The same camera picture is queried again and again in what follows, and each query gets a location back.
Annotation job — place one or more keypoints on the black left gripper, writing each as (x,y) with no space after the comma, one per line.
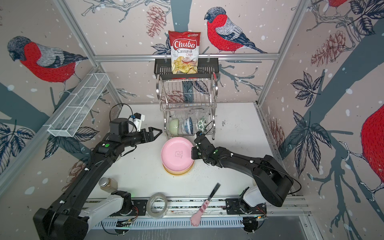
(151,137)

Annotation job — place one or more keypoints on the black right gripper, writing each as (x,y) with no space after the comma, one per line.
(193,153)

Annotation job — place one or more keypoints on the pink plate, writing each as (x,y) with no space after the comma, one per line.
(176,154)

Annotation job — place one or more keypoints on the yellow plate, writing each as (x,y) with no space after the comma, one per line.
(178,173)

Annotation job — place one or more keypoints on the steel two-tier dish rack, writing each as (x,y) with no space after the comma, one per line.
(183,98)

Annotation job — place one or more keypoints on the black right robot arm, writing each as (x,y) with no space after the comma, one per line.
(271,178)

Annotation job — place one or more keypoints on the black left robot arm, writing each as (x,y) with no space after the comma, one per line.
(63,220)

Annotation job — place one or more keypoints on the light green bowl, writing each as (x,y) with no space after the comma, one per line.
(173,127)

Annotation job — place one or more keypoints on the green leaf patterned bowl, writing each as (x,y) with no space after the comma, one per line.
(202,125)

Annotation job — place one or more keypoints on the blue white patterned bowl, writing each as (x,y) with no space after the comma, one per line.
(188,126)

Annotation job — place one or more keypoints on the small glass spice jar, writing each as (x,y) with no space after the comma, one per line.
(108,185)

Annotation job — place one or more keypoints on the pink cat paw spatula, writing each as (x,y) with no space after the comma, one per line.
(196,218)

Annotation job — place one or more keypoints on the clear tape roll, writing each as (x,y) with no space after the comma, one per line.
(157,206)

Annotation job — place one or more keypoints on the red Chuba cassava chips bag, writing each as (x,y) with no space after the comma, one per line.
(185,45)

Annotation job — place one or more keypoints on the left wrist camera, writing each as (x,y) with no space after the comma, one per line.
(138,119)

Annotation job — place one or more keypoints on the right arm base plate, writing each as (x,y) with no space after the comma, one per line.
(240,207)

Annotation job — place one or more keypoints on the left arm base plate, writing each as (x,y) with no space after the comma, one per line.
(138,208)

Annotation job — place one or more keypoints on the white mesh wall shelf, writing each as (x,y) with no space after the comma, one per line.
(70,119)

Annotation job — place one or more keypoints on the black wire wall basket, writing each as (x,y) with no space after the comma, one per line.
(170,69)

